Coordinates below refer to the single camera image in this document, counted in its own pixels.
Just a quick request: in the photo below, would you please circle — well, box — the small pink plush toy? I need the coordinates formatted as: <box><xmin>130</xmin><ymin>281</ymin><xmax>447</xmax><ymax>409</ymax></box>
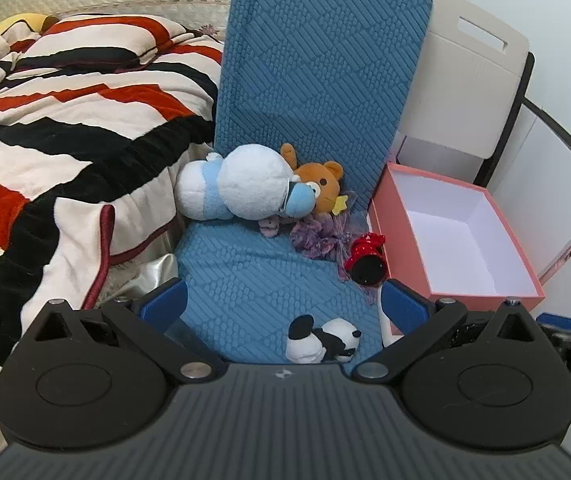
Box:
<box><xmin>258</xmin><ymin>212</ymin><xmax>296</xmax><ymax>239</ymax></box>

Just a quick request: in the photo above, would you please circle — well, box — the yellow pillow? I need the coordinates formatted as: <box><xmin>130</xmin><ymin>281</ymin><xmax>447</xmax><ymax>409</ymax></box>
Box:
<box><xmin>0</xmin><ymin>11</ymin><xmax>61</xmax><ymax>37</ymax></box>

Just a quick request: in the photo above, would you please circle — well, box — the beige satin sheet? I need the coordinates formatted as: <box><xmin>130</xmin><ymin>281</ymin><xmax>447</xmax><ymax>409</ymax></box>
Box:
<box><xmin>96</xmin><ymin>252</ymin><xmax>180</xmax><ymax>311</ymax></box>

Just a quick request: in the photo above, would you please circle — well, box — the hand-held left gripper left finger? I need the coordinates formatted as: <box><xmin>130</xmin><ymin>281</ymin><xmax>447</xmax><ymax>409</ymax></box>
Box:
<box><xmin>26</xmin><ymin>277</ymin><xmax>226</xmax><ymax>382</ymax></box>

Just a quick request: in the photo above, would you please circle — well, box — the white and blue plush toy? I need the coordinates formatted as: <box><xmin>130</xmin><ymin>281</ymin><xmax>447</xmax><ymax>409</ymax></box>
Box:
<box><xmin>174</xmin><ymin>144</ymin><xmax>317</xmax><ymax>222</ymax></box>

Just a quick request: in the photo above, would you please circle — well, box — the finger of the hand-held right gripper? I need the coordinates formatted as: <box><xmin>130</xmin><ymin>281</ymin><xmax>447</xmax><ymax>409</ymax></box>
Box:
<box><xmin>537</xmin><ymin>312</ymin><xmax>571</xmax><ymax>332</ymax></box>

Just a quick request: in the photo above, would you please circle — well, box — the red black striped blanket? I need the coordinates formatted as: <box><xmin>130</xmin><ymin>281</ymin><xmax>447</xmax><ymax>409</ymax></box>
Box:
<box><xmin>0</xmin><ymin>14</ymin><xmax>226</xmax><ymax>466</ymax></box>

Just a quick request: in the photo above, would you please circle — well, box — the brown bear plush toy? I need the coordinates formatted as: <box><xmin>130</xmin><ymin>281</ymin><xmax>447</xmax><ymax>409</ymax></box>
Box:
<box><xmin>280</xmin><ymin>143</ymin><xmax>357</xmax><ymax>217</ymax></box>

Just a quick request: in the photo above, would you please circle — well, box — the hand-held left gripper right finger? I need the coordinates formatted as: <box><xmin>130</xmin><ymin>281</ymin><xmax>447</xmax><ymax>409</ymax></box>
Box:
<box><xmin>353</xmin><ymin>278</ymin><xmax>546</xmax><ymax>384</ymax></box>

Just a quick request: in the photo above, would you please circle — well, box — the blue textured mat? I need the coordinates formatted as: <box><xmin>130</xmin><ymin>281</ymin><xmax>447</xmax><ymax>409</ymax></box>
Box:
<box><xmin>176</xmin><ymin>0</ymin><xmax>434</xmax><ymax>366</ymax></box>

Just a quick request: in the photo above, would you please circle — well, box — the black and white panda plush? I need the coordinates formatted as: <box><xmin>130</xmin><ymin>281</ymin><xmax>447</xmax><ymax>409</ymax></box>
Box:
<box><xmin>285</xmin><ymin>315</ymin><xmax>364</xmax><ymax>365</ymax></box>

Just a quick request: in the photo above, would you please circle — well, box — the red and black plush toy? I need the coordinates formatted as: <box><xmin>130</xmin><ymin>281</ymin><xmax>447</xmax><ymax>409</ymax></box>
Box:
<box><xmin>343</xmin><ymin>232</ymin><xmax>389</xmax><ymax>286</ymax></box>

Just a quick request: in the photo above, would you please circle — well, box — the pink cardboard box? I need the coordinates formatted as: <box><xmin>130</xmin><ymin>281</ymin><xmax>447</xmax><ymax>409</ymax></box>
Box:
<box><xmin>367</xmin><ymin>162</ymin><xmax>547</xmax><ymax>347</ymax></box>

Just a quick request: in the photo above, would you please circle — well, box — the black curved frame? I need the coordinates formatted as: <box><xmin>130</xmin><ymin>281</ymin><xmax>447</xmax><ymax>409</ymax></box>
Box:
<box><xmin>473</xmin><ymin>52</ymin><xmax>571</xmax><ymax>203</ymax></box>

